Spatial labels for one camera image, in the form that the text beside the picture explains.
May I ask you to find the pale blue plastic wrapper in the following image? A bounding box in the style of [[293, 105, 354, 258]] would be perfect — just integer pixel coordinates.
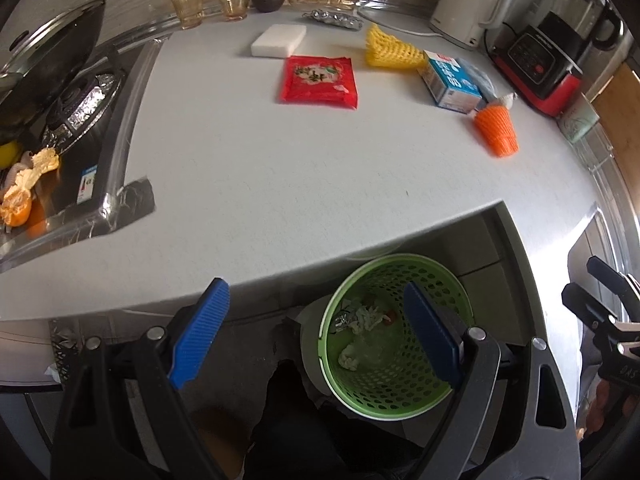
[[457, 57, 498, 101]]

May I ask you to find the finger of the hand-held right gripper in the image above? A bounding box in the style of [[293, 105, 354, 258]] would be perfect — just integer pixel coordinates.
[[587, 256, 640, 306], [562, 282, 623, 333]]

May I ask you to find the glass wok lid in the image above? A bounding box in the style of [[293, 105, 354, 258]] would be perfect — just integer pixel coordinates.
[[0, 0, 108, 91]]

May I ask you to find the person's right hand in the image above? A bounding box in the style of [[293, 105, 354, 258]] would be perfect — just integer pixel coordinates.
[[580, 379, 640, 438]]

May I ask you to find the black blender cable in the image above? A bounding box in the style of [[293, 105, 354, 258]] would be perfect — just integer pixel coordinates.
[[482, 20, 516, 56]]

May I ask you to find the stove sticker label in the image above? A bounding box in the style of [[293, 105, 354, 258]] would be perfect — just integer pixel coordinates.
[[79, 169, 97, 204]]

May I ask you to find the white foam block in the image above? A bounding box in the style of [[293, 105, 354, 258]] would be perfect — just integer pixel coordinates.
[[250, 24, 307, 58]]

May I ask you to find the green plastic waste basket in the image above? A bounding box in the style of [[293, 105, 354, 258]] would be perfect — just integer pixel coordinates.
[[320, 254, 475, 421]]

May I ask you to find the orange foam net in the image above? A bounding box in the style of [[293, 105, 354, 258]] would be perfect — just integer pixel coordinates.
[[472, 102, 520, 157]]

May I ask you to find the wooden cutting board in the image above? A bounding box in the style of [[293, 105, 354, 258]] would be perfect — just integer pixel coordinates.
[[585, 65, 640, 161]]

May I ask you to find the pale printed cup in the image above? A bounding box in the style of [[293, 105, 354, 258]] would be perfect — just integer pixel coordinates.
[[557, 94, 601, 143]]

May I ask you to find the white electric kettle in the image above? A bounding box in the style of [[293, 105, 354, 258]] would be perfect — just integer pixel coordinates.
[[430, 0, 516, 51]]

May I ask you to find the silver foil blister pack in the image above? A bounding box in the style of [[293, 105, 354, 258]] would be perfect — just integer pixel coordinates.
[[302, 9, 363, 31]]

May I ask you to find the black gas stove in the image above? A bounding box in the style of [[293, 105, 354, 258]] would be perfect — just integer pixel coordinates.
[[0, 40, 166, 266]]

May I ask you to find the yellow tangerine peel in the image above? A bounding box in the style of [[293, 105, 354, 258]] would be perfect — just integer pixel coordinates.
[[15, 147, 61, 191]]

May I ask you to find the half peeled tangerine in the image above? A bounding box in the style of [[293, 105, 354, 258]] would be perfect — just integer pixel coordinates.
[[0, 187, 33, 226]]

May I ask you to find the red snack packet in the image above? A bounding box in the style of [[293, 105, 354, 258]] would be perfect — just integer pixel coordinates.
[[274, 55, 359, 110]]

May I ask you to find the yellow foam net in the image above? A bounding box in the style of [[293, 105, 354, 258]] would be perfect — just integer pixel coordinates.
[[365, 23, 431, 68]]

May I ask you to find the blue and white milk carton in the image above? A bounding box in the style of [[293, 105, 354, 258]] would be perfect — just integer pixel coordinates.
[[419, 50, 485, 111]]

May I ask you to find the black wok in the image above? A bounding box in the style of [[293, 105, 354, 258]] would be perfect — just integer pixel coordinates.
[[0, 0, 116, 126]]

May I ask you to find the black and red blender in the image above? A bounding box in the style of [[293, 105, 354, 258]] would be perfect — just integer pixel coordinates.
[[492, 0, 621, 117]]

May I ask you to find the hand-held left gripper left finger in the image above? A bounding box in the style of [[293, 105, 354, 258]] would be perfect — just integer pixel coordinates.
[[50, 277, 232, 480]]

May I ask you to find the foil-lined stove burner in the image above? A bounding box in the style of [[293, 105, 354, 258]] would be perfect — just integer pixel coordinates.
[[42, 70, 126, 153]]

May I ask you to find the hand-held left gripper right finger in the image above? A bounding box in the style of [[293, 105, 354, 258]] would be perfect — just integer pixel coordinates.
[[402, 281, 583, 480]]

